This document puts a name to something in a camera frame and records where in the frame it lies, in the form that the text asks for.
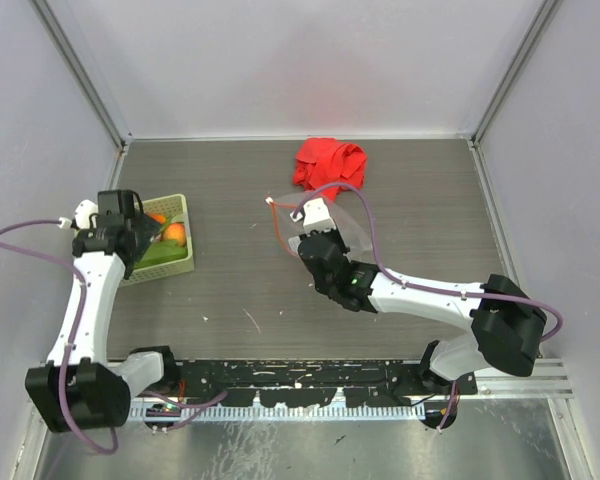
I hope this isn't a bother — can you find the orange peach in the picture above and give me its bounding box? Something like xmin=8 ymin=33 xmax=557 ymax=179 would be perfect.
xmin=162 ymin=222 xmax=187 ymax=247

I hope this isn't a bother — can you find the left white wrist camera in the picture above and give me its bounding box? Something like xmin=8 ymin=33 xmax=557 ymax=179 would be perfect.
xmin=59 ymin=200 xmax=98 ymax=231

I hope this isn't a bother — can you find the yellow orange fruit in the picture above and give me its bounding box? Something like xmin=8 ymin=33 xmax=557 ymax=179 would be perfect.
xmin=148 ymin=213 xmax=166 ymax=224

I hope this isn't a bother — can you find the red crumpled cloth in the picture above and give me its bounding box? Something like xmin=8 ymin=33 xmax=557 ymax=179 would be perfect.
xmin=292 ymin=137 xmax=368 ymax=201

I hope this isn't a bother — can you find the slotted cable duct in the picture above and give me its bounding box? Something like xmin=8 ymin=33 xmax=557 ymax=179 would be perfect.
xmin=127 ymin=402 xmax=426 ymax=422

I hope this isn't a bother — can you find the green leafy vegetable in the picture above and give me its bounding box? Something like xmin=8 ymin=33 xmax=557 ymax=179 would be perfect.
xmin=135 ymin=215 xmax=188 ymax=269

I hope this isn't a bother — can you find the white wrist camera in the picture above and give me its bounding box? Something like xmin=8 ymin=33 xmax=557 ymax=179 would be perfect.
xmin=59 ymin=200 xmax=98 ymax=231
xmin=290 ymin=198 xmax=336 ymax=235

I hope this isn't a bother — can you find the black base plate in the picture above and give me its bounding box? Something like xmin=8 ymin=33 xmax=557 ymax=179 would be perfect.
xmin=139 ymin=359 xmax=451 ymax=408

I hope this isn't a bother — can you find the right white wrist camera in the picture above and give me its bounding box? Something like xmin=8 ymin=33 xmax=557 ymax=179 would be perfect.
xmin=290 ymin=198 xmax=336 ymax=235

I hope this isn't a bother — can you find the clear zip top bag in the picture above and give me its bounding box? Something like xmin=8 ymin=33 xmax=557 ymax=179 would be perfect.
xmin=265 ymin=192 xmax=372 ymax=259

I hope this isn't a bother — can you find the green plastic basket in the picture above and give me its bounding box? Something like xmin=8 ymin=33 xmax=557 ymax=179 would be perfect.
xmin=121 ymin=194 xmax=194 ymax=287

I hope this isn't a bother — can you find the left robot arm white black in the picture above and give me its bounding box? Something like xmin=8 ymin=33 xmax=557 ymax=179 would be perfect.
xmin=25 ymin=190 xmax=180 ymax=433

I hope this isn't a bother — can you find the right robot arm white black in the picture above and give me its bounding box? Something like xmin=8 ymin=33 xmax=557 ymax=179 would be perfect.
xmin=298 ymin=230 xmax=546 ymax=394

